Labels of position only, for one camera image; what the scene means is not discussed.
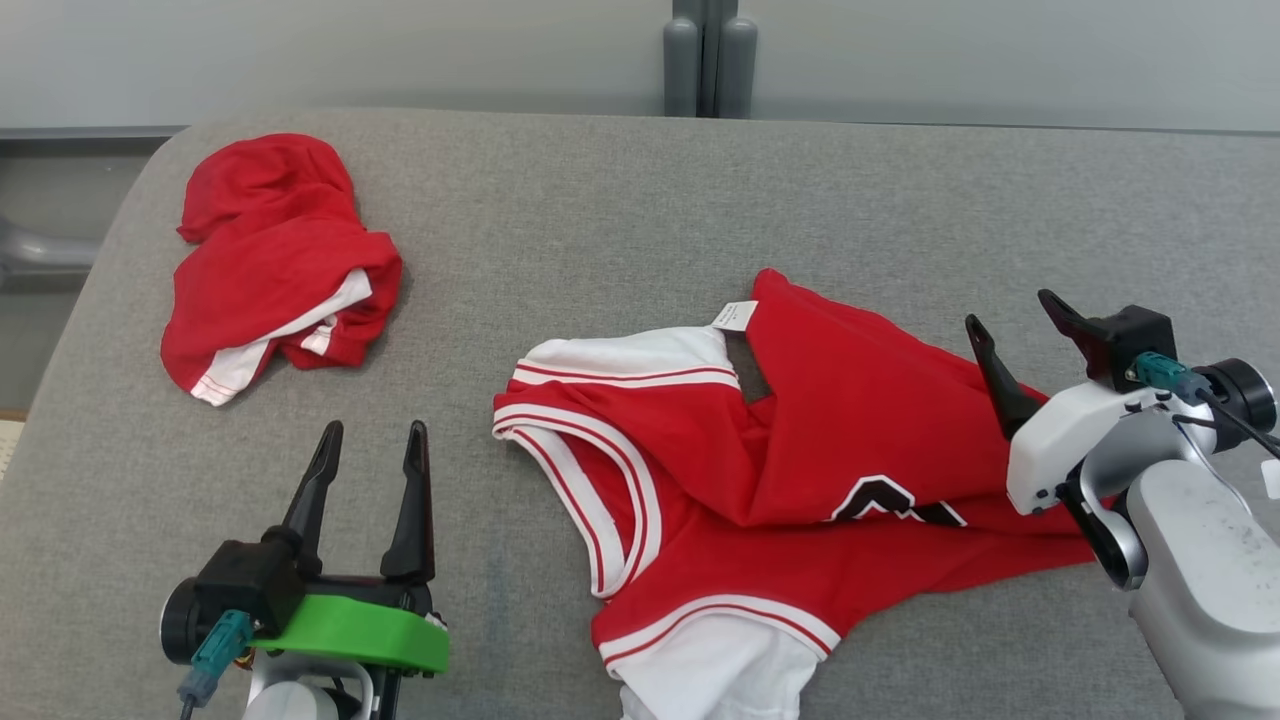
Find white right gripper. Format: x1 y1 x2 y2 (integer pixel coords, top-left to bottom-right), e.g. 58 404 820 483
965 289 1191 516

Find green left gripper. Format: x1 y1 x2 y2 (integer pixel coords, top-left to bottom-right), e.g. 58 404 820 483
250 420 451 673

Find red white basketball jersey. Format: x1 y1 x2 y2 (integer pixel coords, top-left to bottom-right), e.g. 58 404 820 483
492 268 1101 720

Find red shorts with white trim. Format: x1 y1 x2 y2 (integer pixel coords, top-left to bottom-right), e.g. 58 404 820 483
160 133 404 407

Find grey metal pipe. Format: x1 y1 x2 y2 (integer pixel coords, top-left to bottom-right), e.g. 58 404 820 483
0 215 101 293

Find black right cable teal plug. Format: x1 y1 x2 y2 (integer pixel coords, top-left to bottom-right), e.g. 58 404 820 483
1130 352 1280 461

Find black cable teal plug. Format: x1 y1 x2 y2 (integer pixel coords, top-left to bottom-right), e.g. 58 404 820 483
178 610 256 720
1130 352 1280 461

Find black left cable teal plug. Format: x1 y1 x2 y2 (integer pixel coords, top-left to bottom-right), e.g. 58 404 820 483
178 610 256 720

